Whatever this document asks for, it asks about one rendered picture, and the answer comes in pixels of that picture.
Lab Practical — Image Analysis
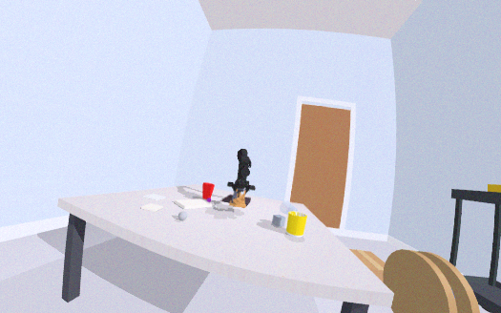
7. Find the yellow cup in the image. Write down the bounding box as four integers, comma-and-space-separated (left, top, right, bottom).
286, 212, 307, 237

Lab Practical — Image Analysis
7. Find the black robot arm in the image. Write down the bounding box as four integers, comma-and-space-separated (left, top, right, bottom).
235, 149, 252, 189

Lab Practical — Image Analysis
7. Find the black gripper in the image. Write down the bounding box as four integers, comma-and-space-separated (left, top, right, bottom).
227, 176, 256, 195

